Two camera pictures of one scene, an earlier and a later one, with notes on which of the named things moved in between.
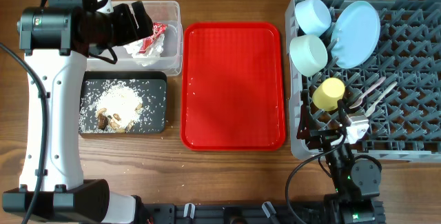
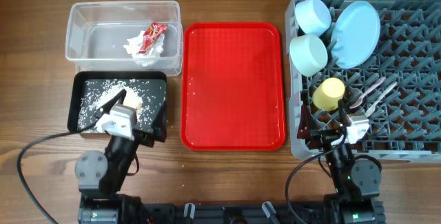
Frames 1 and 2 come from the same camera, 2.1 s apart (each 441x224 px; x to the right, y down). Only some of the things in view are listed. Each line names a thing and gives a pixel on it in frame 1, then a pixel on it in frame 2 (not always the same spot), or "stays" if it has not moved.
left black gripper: [130, 32] to [146, 138]
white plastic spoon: [371, 108] stays
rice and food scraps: [121, 106] stays
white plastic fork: [360, 100] stays
